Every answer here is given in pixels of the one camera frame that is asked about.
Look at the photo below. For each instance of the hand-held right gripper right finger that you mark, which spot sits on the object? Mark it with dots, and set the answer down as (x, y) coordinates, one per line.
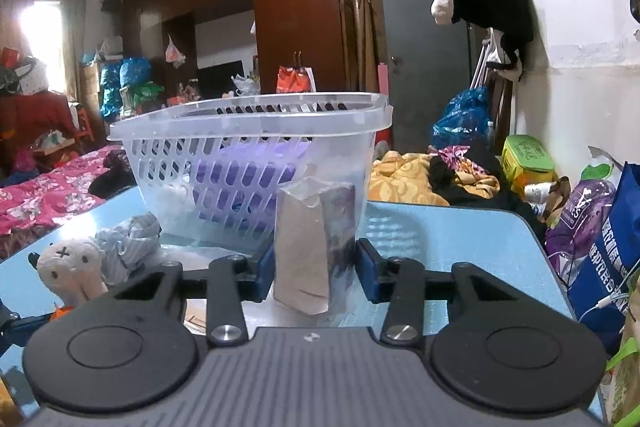
(368, 272)

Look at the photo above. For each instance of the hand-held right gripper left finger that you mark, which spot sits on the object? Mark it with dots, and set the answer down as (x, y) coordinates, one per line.
(265, 273)

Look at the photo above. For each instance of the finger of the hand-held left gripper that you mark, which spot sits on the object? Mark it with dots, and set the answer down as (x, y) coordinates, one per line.
(15, 314)

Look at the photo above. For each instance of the beige cloth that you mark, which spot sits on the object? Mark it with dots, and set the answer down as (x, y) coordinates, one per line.
(305, 252)

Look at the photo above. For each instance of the clear plastic basket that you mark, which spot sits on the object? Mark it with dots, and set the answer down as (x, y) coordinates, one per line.
(240, 147)

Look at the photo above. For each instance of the orange toy piece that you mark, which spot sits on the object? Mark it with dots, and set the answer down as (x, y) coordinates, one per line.
(61, 312)

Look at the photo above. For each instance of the white rabbit plush toy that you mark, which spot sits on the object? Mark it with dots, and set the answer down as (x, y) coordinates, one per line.
(70, 267)

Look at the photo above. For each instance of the yellow patterned blanket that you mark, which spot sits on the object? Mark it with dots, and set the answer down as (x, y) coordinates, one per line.
(400, 177)

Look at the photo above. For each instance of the purple item in basket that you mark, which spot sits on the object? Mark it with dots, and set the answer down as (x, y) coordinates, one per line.
(235, 177)

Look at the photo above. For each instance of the pink floral blanket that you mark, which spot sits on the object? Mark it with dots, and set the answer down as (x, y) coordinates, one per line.
(45, 192)

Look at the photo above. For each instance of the striped blue white cloth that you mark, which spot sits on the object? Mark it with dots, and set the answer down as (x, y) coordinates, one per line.
(131, 242)

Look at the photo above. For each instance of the black clothes pile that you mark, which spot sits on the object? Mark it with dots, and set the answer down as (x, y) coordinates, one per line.
(480, 187)

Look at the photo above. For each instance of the blue plastic bag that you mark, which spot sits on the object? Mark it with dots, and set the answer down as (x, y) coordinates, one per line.
(462, 117)

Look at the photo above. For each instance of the green lidded box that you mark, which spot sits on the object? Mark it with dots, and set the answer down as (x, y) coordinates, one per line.
(527, 159)

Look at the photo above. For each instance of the orange gift bag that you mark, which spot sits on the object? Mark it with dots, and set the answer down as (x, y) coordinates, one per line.
(295, 79)

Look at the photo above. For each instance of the red cloth covered table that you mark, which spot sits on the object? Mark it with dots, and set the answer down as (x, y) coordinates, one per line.
(35, 117)

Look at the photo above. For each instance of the black television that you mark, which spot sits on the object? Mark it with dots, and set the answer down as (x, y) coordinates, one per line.
(220, 79)

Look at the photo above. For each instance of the purple plastic bag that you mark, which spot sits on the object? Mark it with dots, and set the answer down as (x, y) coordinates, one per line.
(580, 227)

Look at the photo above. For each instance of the grey door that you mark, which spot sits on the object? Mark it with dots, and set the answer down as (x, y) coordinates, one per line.
(425, 57)

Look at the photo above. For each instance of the blue plastic bags pile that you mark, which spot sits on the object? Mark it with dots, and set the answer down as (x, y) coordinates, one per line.
(125, 82)

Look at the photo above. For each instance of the white hanging plastic bag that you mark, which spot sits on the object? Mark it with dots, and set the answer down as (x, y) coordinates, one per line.
(175, 53)

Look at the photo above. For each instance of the purple and blue bags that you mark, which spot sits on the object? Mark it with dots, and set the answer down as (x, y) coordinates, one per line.
(612, 257)

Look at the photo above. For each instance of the brown wooden wardrobe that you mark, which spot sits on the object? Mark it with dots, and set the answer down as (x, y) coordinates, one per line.
(290, 7)

